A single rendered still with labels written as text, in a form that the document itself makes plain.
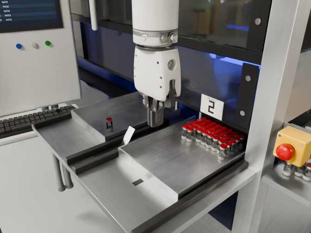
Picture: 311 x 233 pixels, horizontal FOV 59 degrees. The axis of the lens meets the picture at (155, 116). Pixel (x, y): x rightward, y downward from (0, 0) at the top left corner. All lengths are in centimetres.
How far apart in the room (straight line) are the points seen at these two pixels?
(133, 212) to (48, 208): 141
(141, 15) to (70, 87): 100
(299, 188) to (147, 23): 58
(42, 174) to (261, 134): 187
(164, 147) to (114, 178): 21
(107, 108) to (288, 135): 72
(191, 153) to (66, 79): 80
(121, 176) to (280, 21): 55
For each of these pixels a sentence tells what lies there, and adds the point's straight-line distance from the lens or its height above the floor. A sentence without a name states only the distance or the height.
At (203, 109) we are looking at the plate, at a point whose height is 100.
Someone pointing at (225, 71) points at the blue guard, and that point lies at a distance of 79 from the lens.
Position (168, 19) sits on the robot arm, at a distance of 50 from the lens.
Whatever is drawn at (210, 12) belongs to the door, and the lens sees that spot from 82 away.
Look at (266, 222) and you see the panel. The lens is 110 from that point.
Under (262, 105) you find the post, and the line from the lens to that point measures 75.
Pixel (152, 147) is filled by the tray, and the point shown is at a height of 88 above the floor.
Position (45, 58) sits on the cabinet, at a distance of 139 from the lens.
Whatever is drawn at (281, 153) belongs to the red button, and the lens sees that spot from 73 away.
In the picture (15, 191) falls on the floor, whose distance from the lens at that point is 228.
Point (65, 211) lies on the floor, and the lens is 200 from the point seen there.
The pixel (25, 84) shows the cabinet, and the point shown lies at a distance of 140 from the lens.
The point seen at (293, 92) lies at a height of 111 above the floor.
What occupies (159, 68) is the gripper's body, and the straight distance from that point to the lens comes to 51.
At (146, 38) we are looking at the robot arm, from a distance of 50.
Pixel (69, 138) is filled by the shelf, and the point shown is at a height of 88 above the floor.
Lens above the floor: 137
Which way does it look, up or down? 27 degrees down
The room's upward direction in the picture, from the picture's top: straight up
